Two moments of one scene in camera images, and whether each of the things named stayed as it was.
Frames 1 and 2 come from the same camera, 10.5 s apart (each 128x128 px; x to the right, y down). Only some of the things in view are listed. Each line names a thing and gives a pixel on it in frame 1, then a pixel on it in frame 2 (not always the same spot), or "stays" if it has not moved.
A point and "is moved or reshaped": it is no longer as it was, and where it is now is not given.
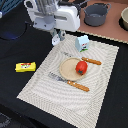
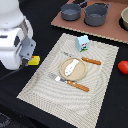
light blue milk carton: x=82 y=43 stays
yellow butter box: x=25 y=67 is moved or reshaped
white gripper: x=54 y=15 to x=15 y=44
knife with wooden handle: x=89 y=60 stays
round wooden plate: x=67 y=69 stays
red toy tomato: x=81 y=67 to x=123 y=67
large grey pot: x=95 y=14 stays
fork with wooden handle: x=69 y=82 stays
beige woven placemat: x=67 y=100 stays
